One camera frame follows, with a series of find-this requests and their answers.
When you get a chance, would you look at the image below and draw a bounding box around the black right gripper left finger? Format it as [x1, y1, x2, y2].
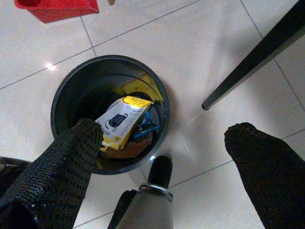
[0, 118, 105, 229]

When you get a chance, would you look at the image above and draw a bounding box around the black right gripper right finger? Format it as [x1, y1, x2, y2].
[224, 122, 305, 229]

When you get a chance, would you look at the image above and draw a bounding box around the black round rubbish bin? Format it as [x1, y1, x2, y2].
[50, 54, 170, 176]

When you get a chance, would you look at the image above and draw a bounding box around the yellow white product package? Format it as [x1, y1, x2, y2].
[94, 95, 154, 152]

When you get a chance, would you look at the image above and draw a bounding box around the blue plastic wrapper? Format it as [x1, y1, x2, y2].
[133, 107, 160, 141]

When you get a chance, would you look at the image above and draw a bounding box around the black table leg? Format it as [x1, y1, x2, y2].
[202, 0, 305, 111]

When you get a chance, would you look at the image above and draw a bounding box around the red plastic box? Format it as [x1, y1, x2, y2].
[14, 0, 100, 24]

